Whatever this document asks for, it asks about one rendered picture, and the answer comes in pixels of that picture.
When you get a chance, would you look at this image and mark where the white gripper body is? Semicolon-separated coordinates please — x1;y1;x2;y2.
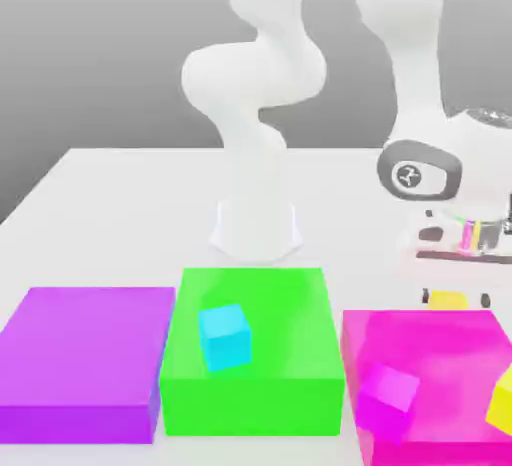
411;248;512;292

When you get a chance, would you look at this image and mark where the small yellow cube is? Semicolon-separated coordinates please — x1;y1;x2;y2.
426;290;471;312
484;364;512;438

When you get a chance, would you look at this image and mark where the small magenta cube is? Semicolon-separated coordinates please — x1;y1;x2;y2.
354;363;422;444

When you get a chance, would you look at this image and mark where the small cyan cube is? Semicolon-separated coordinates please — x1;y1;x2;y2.
197;302;254;374

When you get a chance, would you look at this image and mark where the large magenta box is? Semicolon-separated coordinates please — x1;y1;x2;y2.
341;308;512;466

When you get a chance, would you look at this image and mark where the large green box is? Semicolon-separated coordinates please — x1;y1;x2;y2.
158;266;348;438

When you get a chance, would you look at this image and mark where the large purple box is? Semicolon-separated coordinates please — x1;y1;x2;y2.
0;286;178;446

